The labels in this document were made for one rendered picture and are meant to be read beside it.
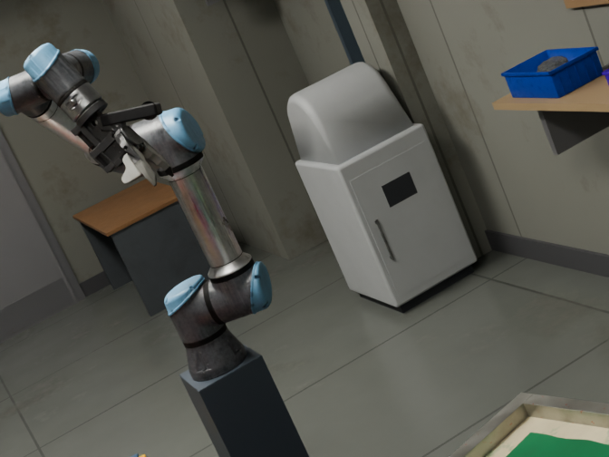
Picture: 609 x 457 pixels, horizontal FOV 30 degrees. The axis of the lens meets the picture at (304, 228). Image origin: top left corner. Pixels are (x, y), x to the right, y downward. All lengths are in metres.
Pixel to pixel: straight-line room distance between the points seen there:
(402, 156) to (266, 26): 2.04
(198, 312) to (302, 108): 3.25
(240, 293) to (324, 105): 3.24
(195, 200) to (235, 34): 4.92
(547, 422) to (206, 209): 0.91
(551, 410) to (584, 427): 0.09
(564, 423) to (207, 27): 5.37
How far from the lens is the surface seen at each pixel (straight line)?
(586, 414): 2.46
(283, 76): 7.66
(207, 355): 2.81
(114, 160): 2.24
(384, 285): 5.98
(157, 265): 7.90
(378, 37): 6.07
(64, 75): 2.25
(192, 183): 2.67
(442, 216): 6.05
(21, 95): 2.40
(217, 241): 2.71
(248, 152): 7.58
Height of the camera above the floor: 2.16
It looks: 15 degrees down
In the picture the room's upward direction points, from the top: 24 degrees counter-clockwise
